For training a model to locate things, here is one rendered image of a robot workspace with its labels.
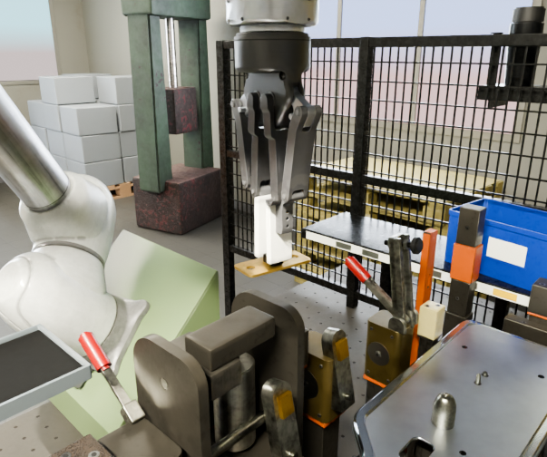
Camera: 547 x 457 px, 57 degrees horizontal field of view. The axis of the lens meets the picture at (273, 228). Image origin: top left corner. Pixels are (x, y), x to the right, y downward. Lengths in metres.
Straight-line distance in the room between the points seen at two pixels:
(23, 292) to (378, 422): 0.67
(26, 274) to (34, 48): 6.10
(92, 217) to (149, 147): 3.22
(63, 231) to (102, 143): 4.50
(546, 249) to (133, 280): 0.91
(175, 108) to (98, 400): 3.50
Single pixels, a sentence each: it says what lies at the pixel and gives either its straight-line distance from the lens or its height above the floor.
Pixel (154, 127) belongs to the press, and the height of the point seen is 0.93.
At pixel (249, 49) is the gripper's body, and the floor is 1.51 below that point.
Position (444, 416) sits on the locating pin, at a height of 1.02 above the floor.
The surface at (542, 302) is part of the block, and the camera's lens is 1.12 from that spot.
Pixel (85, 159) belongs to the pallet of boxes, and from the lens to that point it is 5.54.
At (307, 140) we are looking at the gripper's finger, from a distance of 0.49.
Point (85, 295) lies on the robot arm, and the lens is 1.10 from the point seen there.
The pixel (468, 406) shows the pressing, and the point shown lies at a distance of 0.87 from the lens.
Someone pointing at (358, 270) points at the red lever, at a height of 1.13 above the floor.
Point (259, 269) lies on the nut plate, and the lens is 0.55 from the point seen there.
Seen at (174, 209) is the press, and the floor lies 0.23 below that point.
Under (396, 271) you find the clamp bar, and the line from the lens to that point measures 0.88.
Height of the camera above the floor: 1.51
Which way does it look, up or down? 19 degrees down
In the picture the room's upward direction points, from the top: straight up
